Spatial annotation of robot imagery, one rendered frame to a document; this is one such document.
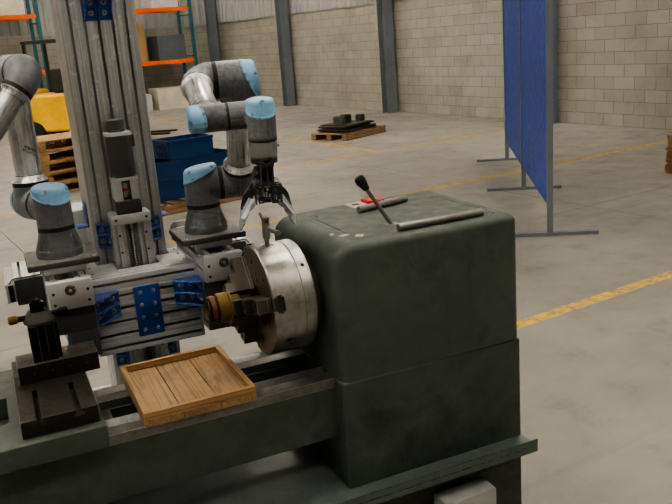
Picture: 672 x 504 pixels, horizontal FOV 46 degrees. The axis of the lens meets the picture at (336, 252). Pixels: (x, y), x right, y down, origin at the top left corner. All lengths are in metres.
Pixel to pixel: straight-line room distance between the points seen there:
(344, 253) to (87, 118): 1.14
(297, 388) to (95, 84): 1.28
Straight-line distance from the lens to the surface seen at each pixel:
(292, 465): 2.51
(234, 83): 2.51
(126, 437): 2.13
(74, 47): 2.87
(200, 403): 2.13
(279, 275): 2.15
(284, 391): 2.21
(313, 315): 2.18
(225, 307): 2.21
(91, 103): 2.86
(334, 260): 2.11
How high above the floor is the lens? 1.79
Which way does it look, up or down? 15 degrees down
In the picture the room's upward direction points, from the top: 4 degrees counter-clockwise
